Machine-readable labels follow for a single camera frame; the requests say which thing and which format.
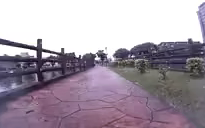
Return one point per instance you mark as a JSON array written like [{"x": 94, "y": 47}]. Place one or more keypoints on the red stone paved path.
[{"x": 100, "y": 100}]

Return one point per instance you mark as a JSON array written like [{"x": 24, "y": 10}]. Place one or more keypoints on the group of dark trees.
[{"x": 136, "y": 50}]

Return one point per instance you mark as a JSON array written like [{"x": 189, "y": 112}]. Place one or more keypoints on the row of flowering bushes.
[{"x": 141, "y": 65}]

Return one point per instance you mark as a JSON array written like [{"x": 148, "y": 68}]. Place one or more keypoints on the grey kerb edge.
[{"x": 30, "y": 87}]

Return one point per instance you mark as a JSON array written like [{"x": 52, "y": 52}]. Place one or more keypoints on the grass strip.
[{"x": 183, "y": 90}]

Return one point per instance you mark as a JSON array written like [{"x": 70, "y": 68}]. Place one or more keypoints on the water surface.
[{"x": 3, "y": 85}]

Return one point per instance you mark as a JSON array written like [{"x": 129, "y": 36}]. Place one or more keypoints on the dark wooden rail fence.
[{"x": 39, "y": 63}]

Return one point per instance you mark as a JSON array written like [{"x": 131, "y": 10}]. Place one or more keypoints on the dark wooden wall fence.
[{"x": 176, "y": 55}]

